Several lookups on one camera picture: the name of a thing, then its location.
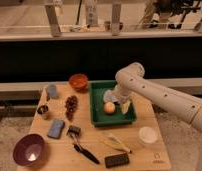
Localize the purple bowl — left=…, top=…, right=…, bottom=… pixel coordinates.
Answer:
left=13, top=134, right=45, bottom=166

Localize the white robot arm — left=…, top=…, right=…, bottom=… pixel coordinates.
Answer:
left=113, top=62, right=202, bottom=171

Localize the dark red grape bunch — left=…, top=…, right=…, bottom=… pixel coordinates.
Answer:
left=65, top=95, right=78, bottom=121

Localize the green plastic tray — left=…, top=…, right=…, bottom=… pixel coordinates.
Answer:
left=89, top=80, right=137, bottom=127

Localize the white round container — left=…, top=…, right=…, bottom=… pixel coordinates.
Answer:
left=138, top=127, right=158, bottom=146

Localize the small metal cup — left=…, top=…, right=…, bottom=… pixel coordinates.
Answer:
left=37, top=105, right=50, bottom=120

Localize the red bowl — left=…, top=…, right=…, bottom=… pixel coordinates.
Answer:
left=69, top=74, right=88, bottom=91

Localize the black rectangular block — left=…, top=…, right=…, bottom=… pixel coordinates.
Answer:
left=105, top=153, right=130, bottom=168

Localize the grey crumpled cloth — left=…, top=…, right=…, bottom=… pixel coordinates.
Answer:
left=103, top=90, right=118, bottom=103

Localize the blue sponge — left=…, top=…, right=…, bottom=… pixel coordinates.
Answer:
left=47, top=119, right=65, bottom=139

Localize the yellow apple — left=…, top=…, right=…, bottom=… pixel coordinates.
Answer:
left=104, top=102, right=115, bottom=114

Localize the black handled brush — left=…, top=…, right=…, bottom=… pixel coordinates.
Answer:
left=67, top=125, right=99, bottom=164

